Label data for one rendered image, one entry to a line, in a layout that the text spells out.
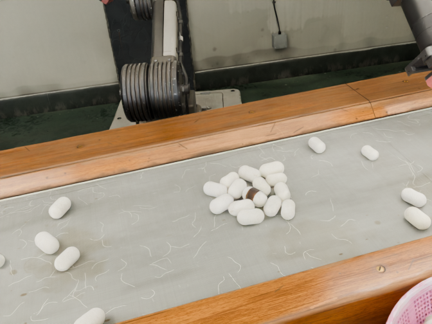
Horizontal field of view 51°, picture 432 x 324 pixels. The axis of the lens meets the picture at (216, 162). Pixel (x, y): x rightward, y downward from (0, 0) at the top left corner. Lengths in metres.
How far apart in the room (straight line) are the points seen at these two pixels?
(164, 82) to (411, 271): 0.62
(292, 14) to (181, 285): 2.40
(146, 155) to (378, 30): 2.47
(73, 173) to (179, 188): 0.17
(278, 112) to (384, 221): 0.29
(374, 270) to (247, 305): 0.14
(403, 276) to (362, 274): 0.04
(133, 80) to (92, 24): 1.71
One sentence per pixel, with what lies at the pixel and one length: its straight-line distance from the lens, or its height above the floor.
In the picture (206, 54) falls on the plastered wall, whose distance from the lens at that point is 2.74.
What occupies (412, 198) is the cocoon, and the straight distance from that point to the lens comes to 0.65.
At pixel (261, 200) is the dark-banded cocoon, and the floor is 0.76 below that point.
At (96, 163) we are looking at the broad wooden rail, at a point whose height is 0.76.
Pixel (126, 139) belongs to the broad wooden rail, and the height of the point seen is 0.76.
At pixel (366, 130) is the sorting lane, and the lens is 0.82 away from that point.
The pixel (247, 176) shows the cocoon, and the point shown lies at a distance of 0.66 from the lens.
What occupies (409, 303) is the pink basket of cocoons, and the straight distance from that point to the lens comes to 0.50.
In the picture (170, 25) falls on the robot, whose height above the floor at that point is 0.84.
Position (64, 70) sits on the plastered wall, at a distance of 2.76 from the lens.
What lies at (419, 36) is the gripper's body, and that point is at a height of 0.90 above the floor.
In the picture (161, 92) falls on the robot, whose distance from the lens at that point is 0.95.
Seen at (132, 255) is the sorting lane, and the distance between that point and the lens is 0.58.
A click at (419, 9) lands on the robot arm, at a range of 0.78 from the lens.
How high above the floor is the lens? 1.14
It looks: 33 degrees down
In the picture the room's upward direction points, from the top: 5 degrees counter-clockwise
